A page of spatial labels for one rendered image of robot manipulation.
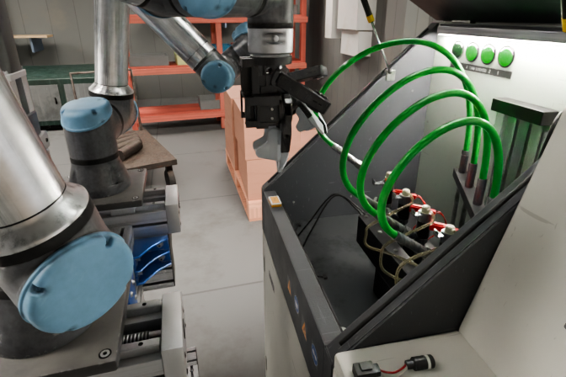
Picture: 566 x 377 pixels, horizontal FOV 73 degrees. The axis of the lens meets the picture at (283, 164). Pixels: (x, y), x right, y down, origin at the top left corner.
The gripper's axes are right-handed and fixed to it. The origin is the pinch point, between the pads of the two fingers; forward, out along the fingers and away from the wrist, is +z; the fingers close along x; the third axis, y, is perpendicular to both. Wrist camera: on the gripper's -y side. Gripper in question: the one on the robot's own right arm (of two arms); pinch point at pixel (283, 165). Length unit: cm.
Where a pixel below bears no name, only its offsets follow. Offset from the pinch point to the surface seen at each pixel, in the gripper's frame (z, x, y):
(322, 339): 26.0, 17.6, -3.1
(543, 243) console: 2.7, 29.4, -29.9
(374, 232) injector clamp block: 22.8, -8.0, -24.5
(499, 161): -2.4, 12.7, -35.9
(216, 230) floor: 121, -180, 10
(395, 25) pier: -18, -243, -149
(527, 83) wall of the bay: -12, -6, -57
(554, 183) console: -5.0, 27.0, -31.8
